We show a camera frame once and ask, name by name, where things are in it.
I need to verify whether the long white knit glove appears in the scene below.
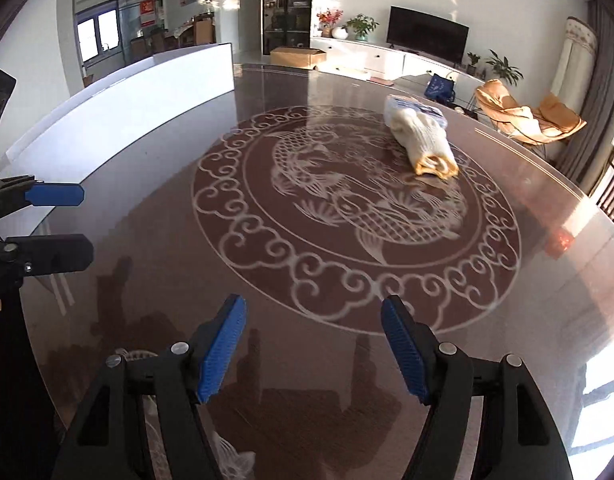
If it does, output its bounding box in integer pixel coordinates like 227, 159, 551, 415
389, 107, 460, 178

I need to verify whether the red flower bouquet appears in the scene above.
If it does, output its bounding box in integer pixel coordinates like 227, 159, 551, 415
317, 8, 344, 38

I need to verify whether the black glass display cabinet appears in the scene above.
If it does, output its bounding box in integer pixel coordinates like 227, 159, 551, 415
261, 0, 315, 56

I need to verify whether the white patterned curtain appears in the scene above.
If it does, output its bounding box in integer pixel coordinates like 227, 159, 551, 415
554, 16, 599, 111

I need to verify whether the black television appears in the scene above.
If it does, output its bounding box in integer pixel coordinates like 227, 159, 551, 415
387, 6, 470, 63

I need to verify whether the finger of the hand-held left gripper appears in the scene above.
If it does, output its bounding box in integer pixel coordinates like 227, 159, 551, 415
2, 234, 94, 277
0, 175, 85, 226

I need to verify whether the white cardboard container box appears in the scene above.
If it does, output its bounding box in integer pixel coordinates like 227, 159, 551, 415
0, 42, 235, 241

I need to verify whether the green potted plant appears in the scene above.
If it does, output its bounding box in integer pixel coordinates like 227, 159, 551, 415
346, 14, 380, 42

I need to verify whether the white television cabinet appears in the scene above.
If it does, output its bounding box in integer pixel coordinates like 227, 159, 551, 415
309, 36, 488, 85

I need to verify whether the balcony window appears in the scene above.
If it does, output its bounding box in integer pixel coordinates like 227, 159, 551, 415
77, 7, 125, 61

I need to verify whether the grey curtain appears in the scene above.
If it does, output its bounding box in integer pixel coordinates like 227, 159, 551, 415
557, 0, 614, 196

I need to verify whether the orange lounge chair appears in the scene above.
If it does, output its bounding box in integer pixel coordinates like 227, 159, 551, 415
474, 80, 588, 158

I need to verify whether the wooden dining chair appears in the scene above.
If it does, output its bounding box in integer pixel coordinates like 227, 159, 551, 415
193, 12, 217, 45

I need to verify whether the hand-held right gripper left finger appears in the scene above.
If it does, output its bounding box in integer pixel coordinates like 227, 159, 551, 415
52, 294, 248, 480

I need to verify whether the clear plastic box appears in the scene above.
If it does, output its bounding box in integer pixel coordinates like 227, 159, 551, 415
383, 94, 449, 131

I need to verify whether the dining table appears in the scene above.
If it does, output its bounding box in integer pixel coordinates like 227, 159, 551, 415
167, 25, 198, 51

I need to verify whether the blue tote bag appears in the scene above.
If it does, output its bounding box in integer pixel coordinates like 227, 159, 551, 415
424, 73, 456, 106

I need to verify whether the large leafy potted plant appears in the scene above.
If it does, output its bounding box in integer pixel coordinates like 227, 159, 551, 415
484, 50, 524, 86

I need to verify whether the brown cardboard box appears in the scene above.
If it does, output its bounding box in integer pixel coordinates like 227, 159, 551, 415
270, 46, 328, 70

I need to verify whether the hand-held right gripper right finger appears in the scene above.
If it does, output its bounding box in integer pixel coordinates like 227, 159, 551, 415
380, 295, 574, 480

